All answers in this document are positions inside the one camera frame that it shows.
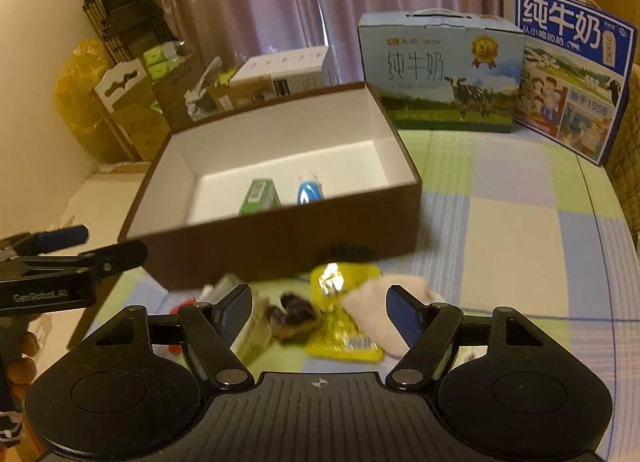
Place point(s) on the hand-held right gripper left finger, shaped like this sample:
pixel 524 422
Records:
pixel 237 309

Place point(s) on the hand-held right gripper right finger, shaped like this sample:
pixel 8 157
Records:
pixel 400 317

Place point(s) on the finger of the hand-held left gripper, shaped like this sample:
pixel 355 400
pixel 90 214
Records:
pixel 62 236
pixel 122 253

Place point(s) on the pale cloth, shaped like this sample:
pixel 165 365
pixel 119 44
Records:
pixel 370 309

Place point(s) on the yellow snack packet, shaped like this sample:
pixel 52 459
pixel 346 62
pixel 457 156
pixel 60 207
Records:
pixel 335 339

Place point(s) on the brown cardboard box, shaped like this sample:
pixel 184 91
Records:
pixel 275 247

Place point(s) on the person's left hand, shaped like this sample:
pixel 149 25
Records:
pixel 22 367

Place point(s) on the small red item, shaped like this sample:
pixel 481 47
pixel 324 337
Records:
pixel 187 303

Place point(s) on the dark brown small item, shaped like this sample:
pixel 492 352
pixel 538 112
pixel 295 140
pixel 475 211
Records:
pixel 292 317

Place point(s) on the flat white cardboard box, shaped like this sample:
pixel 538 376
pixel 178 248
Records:
pixel 100 187

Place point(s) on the green carton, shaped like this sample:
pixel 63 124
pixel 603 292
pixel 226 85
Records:
pixel 257 197

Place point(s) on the blue and white bottle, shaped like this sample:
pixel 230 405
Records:
pixel 309 189

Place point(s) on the cardboard box with hanger cutout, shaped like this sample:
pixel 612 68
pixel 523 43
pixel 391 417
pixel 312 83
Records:
pixel 130 112

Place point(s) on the yellow plastic bag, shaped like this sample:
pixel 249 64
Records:
pixel 77 92

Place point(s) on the checked tablecloth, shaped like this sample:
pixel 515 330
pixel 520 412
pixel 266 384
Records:
pixel 525 242

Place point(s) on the open cardboard box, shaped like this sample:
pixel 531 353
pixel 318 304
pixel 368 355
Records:
pixel 177 87

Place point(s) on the crumpled white wrapper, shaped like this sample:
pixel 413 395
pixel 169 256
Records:
pixel 205 85

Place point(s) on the small cardboard box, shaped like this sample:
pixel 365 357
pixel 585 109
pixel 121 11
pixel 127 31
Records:
pixel 225 90

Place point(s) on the black folding ladder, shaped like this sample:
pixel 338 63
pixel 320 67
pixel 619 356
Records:
pixel 125 7

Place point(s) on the light blue milk case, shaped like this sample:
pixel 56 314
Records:
pixel 425 72

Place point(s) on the dark blue milk case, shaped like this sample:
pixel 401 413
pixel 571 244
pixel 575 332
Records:
pixel 570 72

